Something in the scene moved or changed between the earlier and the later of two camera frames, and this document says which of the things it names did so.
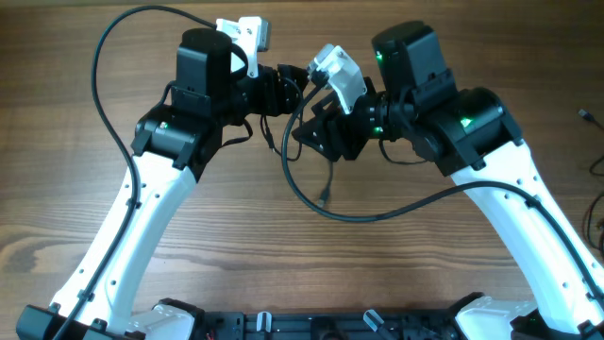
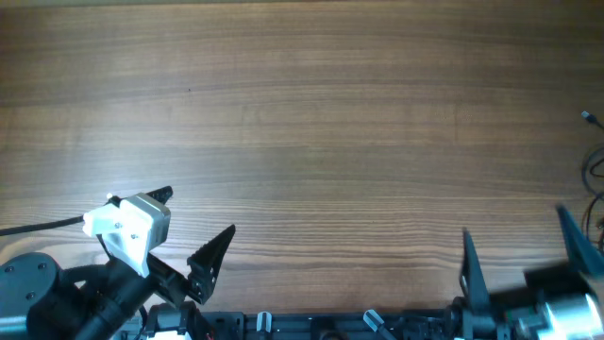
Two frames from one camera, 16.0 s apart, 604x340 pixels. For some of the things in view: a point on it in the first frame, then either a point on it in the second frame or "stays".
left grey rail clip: (268, 321) stays
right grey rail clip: (370, 321) stays
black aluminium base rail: (332, 326) stays
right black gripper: (337, 130) -> (511, 293)
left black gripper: (279, 95) -> (175, 285)
